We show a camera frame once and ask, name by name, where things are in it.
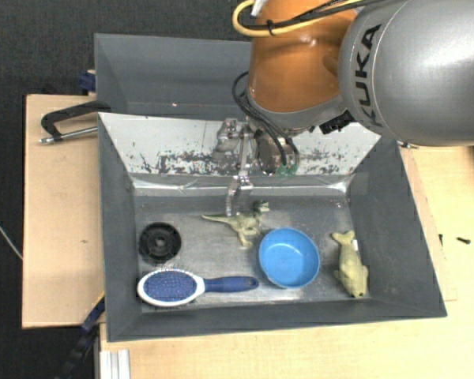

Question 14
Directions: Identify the green toy dinosaur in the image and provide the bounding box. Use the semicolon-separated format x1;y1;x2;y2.
201;199;271;250

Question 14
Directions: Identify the black cylinder on white bracket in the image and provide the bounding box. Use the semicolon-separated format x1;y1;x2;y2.
318;108;356;135

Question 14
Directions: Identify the blue and white hairbrush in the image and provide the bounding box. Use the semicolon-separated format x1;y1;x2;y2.
136;268;260;307

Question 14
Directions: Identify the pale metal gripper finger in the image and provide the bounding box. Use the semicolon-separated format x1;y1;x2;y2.
225;174;255;218

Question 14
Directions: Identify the pale green toy dolphin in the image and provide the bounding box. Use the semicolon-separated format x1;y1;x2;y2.
331;229;370;299

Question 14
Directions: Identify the grey metal bin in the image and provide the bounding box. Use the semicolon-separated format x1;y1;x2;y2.
92;32;448;343

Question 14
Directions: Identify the blue bowl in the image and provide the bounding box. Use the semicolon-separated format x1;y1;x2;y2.
258;227;322;290

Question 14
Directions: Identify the black round ribbed disc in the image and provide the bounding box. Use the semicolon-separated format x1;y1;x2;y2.
137;221;182;261

